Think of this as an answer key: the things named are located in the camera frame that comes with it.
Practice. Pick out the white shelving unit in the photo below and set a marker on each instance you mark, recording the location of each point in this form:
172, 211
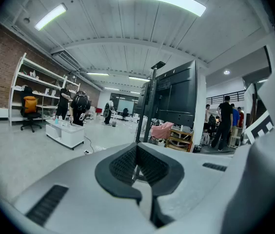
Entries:
36, 79

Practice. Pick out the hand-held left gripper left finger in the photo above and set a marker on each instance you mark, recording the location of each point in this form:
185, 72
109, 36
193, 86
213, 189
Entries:
79, 179

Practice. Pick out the white low cabinet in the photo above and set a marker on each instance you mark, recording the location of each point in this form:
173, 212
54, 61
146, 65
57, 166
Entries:
64, 133

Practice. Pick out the pink chair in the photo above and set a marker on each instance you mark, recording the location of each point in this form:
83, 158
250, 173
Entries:
163, 129

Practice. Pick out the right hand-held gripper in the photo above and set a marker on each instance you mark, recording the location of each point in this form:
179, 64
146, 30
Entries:
261, 179

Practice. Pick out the white ceiling air conditioner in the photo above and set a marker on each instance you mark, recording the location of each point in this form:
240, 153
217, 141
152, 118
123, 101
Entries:
66, 60

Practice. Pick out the wooden cart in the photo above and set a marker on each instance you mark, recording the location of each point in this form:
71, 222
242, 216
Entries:
179, 140

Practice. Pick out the black office chair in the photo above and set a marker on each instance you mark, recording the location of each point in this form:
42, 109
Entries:
31, 117
125, 112

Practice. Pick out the dark glass partition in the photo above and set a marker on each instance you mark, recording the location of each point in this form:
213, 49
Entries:
127, 103

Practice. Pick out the white power strip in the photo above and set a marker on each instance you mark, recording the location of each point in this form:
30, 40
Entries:
86, 151

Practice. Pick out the red box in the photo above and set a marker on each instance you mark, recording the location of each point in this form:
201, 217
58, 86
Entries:
99, 110

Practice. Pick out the blue bottle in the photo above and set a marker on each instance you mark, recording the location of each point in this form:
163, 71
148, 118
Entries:
57, 121

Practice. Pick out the round recessed ceiling light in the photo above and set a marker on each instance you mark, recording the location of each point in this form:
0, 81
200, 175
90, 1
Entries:
226, 72

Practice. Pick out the orange bag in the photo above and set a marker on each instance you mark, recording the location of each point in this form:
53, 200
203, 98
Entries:
30, 103

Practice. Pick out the black television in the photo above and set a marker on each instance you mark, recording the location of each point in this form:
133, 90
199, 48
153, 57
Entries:
179, 99

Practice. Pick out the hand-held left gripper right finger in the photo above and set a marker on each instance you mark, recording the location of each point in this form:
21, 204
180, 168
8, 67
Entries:
196, 179

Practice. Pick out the black metal TV stand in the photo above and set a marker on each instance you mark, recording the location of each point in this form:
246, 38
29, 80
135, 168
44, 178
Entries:
152, 106

